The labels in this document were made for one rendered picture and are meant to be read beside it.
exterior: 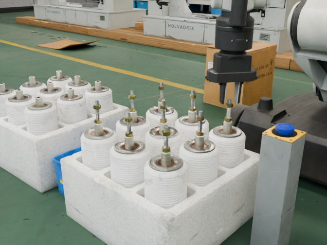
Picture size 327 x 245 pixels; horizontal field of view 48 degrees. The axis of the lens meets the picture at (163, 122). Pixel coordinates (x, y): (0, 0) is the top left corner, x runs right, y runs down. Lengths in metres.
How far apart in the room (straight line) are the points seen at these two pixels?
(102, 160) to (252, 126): 0.54
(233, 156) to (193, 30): 2.45
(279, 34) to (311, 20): 1.84
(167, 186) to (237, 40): 0.36
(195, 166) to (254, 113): 0.46
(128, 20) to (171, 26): 0.93
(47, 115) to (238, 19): 0.65
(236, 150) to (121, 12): 3.43
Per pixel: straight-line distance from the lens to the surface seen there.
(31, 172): 1.23
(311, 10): 1.08
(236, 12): 0.83
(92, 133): 0.97
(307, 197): 1.23
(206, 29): 3.24
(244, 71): 0.91
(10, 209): 1.18
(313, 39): 1.07
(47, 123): 1.19
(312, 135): 1.18
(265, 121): 1.24
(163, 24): 3.56
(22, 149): 1.23
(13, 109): 1.28
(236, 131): 0.98
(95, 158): 0.95
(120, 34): 3.91
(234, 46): 0.87
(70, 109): 1.24
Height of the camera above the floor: 0.63
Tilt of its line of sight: 22 degrees down
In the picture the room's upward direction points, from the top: straight up
